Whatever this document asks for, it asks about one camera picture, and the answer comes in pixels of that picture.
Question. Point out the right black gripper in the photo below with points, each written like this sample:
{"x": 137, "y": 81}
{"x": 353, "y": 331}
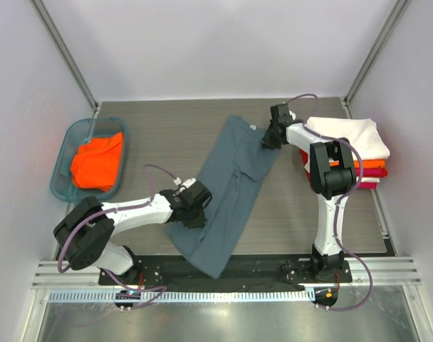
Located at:
{"x": 271, "y": 139}

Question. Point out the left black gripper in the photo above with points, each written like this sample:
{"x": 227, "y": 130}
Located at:
{"x": 198, "y": 222}

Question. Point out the blue-grey t-shirt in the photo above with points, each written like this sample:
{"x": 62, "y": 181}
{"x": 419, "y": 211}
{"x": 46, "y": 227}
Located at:
{"x": 234, "y": 172}

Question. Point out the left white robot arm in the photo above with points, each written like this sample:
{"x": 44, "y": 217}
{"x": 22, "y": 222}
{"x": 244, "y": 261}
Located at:
{"x": 84, "y": 234}

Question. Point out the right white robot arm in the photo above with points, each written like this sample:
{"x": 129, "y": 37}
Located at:
{"x": 332, "y": 176}

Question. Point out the red folded t-shirt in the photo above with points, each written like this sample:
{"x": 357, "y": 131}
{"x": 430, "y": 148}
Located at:
{"x": 304, "y": 158}

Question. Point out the white folded t-shirt top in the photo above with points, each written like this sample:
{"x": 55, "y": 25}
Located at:
{"x": 362, "y": 134}

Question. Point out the white folded t-shirt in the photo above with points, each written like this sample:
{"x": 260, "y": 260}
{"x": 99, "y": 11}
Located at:
{"x": 370, "y": 179}
{"x": 362, "y": 134}

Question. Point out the orange folded t-shirt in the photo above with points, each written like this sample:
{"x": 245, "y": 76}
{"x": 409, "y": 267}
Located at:
{"x": 370, "y": 164}

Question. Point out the white folded t-shirt lower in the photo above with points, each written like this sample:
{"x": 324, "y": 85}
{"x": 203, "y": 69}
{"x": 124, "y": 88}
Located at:
{"x": 370, "y": 179}

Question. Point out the magenta folded t-shirt bottom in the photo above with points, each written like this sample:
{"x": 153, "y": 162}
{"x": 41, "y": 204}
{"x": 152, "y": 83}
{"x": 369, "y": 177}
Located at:
{"x": 368, "y": 185}

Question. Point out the orange t-shirt in basket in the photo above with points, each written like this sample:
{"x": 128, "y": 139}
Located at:
{"x": 97, "y": 163}

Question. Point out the pink folded t-shirt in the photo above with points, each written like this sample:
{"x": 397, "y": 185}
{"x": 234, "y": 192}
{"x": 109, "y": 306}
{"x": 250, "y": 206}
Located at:
{"x": 375, "y": 172}

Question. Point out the teal plastic basket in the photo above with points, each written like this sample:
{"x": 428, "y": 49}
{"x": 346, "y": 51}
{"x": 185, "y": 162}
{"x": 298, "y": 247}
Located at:
{"x": 80, "y": 133}

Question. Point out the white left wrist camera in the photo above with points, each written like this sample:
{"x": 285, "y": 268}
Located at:
{"x": 186, "y": 184}

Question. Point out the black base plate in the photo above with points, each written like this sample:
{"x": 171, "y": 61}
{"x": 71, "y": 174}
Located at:
{"x": 150, "y": 270}

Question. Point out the slotted cable duct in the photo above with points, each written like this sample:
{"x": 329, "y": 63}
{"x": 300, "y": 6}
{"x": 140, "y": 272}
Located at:
{"x": 116, "y": 296}

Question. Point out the right aluminium frame post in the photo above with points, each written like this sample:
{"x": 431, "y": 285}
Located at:
{"x": 387, "y": 29}

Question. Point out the aluminium frame post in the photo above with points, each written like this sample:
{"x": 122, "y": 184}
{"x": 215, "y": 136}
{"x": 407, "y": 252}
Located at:
{"x": 61, "y": 46}
{"x": 387, "y": 29}

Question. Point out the left aluminium frame post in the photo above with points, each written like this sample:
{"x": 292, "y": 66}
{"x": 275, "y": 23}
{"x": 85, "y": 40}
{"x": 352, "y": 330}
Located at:
{"x": 61, "y": 46}

